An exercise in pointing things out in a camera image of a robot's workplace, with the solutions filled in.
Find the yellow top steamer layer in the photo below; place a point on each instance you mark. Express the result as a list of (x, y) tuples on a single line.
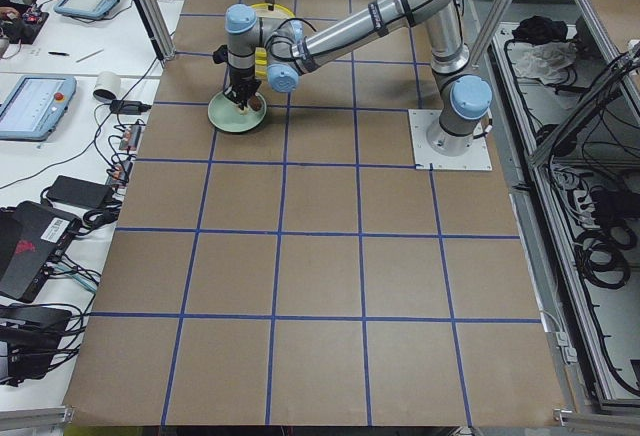
[(265, 10)]

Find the yellow steamer layer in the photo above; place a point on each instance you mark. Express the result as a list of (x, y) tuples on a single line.
[(265, 10), (261, 61)]

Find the yellow bottom steamer layer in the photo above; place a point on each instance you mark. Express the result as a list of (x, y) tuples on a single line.
[(261, 61)]

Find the light green bowl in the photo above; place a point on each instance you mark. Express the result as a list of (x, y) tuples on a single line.
[(224, 115)]

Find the white tape roll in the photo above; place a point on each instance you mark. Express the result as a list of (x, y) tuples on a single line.
[(107, 87)]

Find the black power adapter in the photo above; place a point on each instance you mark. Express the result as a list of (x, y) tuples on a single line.
[(79, 193)]

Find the near blue teach pendant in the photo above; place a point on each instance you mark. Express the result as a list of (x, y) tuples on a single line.
[(35, 106)]

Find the black red computer box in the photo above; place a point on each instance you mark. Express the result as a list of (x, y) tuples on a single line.
[(32, 235)]

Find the black cloth bundle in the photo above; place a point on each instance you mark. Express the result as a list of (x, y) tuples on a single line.
[(539, 30)]

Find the white crumpled cloth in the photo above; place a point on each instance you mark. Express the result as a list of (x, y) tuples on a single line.
[(547, 63)]

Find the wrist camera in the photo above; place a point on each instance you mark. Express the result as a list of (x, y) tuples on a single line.
[(220, 55)]

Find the aluminium frame post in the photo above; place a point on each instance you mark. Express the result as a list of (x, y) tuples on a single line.
[(156, 29)]

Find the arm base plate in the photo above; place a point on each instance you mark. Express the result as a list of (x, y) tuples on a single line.
[(434, 149)]

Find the aluminium frame rack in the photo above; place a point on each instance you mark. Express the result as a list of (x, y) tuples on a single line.
[(575, 146)]

